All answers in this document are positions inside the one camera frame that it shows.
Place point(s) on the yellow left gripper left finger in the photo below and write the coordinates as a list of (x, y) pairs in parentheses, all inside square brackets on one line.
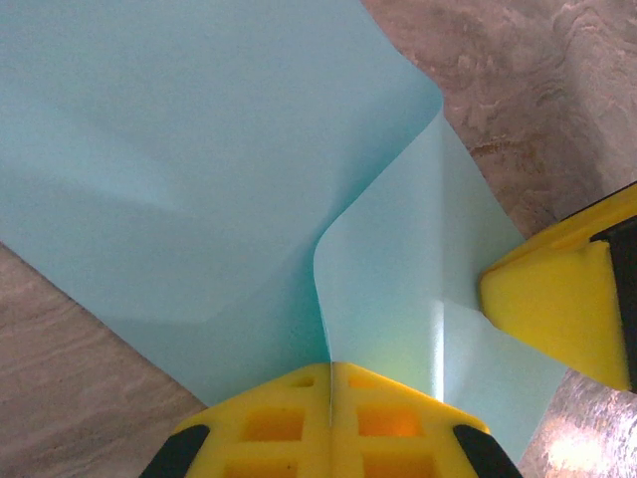
[(278, 448)]

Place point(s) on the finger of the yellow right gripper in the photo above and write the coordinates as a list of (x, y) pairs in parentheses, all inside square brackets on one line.
[(557, 309)]

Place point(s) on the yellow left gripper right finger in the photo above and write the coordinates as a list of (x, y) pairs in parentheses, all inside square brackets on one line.
[(398, 448)]

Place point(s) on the light blue paper sheet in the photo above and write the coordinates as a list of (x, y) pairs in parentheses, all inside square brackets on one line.
[(174, 149)]

